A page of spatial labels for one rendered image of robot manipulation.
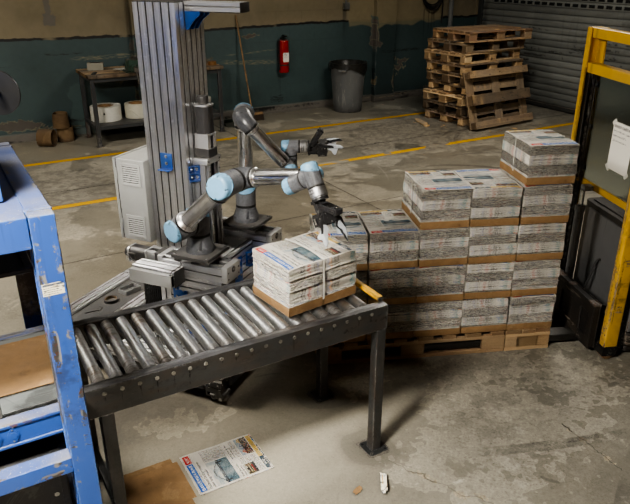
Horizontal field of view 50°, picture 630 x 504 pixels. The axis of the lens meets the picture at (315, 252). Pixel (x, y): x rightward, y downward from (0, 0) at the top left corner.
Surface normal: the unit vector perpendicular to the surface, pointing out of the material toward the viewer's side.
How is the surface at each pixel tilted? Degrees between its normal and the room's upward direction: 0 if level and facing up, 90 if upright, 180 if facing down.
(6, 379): 0
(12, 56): 90
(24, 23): 90
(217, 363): 90
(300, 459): 0
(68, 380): 90
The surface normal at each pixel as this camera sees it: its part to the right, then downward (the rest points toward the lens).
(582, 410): 0.00, -0.91
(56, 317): 0.50, 0.35
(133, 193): -0.41, 0.37
